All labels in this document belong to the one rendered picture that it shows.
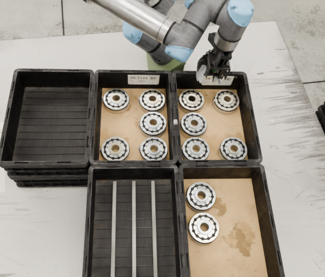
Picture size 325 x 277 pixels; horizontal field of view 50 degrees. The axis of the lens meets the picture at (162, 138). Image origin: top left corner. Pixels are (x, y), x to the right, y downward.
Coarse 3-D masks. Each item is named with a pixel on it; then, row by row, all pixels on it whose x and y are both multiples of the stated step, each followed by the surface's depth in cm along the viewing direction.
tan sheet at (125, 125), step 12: (132, 96) 143; (132, 108) 140; (108, 120) 137; (120, 120) 137; (132, 120) 138; (108, 132) 135; (120, 132) 135; (132, 132) 135; (132, 144) 133; (168, 144) 134; (132, 156) 131; (168, 156) 132
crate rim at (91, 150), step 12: (96, 72) 135; (108, 72) 136; (120, 72) 136; (132, 72) 136; (144, 72) 137; (156, 72) 139; (168, 72) 138; (96, 84) 134; (96, 96) 130; (96, 108) 128
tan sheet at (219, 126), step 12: (204, 96) 146; (204, 108) 143; (216, 120) 141; (228, 120) 141; (240, 120) 142; (180, 132) 137; (216, 132) 138; (228, 132) 139; (240, 132) 139; (216, 144) 136; (216, 156) 133
